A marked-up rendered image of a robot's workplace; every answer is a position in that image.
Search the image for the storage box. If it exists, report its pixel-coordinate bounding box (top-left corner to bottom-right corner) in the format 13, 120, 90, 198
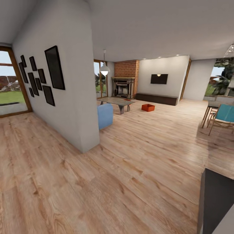
141, 104, 155, 112

